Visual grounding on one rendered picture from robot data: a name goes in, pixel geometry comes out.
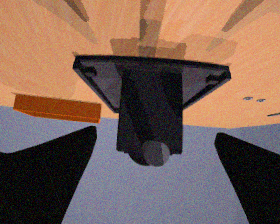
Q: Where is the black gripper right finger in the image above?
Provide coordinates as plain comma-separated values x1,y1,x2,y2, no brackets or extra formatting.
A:
214,132,280,224

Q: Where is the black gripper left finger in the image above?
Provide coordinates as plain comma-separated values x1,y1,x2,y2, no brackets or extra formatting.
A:
0,125,97,224

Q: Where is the orange shallow tray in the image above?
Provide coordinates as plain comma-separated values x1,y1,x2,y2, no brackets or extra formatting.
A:
14,95,101,124

